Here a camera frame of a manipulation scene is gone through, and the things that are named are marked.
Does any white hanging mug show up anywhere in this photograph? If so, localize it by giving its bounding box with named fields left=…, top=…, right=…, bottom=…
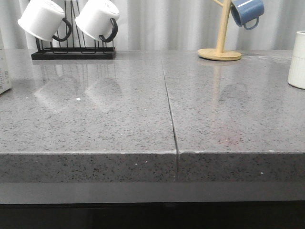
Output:
left=75, top=0, right=120, bottom=43
left=18, top=0, right=72, bottom=42

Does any right white hanging mug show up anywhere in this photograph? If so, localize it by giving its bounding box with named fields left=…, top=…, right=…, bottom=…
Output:
left=75, top=0, right=120, bottom=43

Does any wooden mug tree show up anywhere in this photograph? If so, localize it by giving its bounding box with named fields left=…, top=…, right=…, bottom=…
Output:
left=197, top=0, right=242, bottom=61

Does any cream HOME mug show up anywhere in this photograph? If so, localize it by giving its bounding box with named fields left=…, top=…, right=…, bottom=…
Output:
left=287, top=31, right=305, bottom=89

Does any black wire mug rack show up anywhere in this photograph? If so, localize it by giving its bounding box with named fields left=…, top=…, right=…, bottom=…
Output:
left=31, top=0, right=116, bottom=60

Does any whole milk carton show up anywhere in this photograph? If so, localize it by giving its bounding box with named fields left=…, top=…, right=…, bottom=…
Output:
left=0, top=34, right=12, bottom=94

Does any blue enamel mug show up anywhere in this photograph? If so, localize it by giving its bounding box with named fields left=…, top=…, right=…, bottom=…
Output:
left=231, top=0, right=264, bottom=30

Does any left white hanging mug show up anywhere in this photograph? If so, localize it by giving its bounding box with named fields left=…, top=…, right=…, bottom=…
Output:
left=18, top=0, right=72, bottom=42

